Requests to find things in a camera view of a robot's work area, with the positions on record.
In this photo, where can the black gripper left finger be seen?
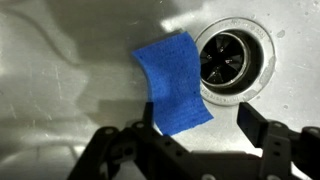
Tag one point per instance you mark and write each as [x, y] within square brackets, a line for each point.
[150, 146]

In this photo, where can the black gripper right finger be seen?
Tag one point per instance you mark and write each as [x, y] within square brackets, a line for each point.
[266, 133]

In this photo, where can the blue wavy sponge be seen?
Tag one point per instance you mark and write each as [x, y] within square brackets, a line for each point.
[173, 83]

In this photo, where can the metal sink drain flange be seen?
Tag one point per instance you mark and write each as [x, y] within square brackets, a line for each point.
[263, 66]

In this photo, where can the stainless steel sink basin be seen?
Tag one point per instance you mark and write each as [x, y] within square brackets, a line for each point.
[66, 83]

